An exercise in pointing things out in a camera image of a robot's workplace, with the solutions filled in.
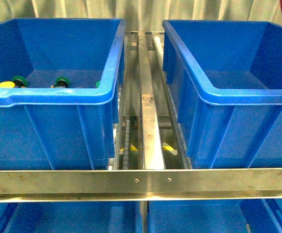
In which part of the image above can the blue bin with buttons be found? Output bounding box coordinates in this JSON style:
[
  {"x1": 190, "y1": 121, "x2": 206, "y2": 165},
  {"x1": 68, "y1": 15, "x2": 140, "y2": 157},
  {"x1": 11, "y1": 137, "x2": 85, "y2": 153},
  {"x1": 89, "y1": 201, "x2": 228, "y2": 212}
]
[{"x1": 0, "y1": 18, "x2": 125, "y2": 170}]

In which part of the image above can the white roller track left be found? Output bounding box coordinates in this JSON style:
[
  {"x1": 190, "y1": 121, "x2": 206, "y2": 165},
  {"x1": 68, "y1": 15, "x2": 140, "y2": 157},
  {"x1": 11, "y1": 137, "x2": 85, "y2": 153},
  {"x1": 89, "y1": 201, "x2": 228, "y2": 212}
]
[{"x1": 122, "y1": 119, "x2": 131, "y2": 170}]

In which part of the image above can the white roller track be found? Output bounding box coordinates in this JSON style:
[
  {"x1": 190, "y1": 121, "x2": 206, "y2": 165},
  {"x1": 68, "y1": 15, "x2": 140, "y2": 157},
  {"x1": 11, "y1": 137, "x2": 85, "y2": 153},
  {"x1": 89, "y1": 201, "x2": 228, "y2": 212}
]
[
  {"x1": 153, "y1": 36, "x2": 165, "y2": 75},
  {"x1": 122, "y1": 119, "x2": 131, "y2": 170}
]

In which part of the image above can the white roller track right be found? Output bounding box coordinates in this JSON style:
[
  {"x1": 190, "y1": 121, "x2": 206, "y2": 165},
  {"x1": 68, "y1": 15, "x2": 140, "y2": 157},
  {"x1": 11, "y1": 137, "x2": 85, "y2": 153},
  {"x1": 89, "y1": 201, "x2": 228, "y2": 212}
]
[{"x1": 153, "y1": 36, "x2": 165, "y2": 75}]

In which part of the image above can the empty blue target bin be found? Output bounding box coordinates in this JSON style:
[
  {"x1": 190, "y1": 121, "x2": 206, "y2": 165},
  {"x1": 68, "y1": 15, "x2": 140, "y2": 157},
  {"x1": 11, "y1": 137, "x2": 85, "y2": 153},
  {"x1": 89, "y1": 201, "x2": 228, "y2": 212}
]
[{"x1": 162, "y1": 20, "x2": 282, "y2": 168}]

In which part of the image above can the grey corrugated back curtain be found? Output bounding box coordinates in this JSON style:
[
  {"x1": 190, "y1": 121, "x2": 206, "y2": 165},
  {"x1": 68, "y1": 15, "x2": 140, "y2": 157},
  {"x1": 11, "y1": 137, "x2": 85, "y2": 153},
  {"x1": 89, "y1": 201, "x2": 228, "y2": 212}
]
[{"x1": 0, "y1": 0, "x2": 282, "y2": 31}]

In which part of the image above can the blue lower bin left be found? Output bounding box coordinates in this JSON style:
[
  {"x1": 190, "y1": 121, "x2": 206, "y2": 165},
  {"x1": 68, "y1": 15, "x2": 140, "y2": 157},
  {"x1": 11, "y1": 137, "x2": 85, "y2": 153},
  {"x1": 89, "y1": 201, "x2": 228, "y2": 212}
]
[{"x1": 0, "y1": 201, "x2": 142, "y2": 233}]

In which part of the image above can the blue lower bin right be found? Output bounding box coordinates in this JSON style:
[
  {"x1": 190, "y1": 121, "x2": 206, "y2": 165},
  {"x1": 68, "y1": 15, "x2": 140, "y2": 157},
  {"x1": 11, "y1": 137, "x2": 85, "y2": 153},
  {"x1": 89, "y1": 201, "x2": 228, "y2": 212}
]
[{"x1": 148, "y1": 199, "x2": 282, "y2": 233}]

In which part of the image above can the steel centre divider rail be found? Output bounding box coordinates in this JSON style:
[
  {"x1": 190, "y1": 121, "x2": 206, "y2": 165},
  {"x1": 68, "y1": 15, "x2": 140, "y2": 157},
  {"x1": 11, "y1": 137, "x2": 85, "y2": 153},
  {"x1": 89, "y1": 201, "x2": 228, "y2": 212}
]
[{"x1": 138, "y1": 32, "x2": 165, "y2": 170}]

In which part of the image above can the steel front shelf rail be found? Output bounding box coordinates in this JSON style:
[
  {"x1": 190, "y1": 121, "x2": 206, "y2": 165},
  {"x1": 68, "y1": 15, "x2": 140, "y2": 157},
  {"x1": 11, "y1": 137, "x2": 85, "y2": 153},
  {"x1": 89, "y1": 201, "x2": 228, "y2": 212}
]
[{"x1": 0, "y1": 168, "x2": 282, "y2": 202}]

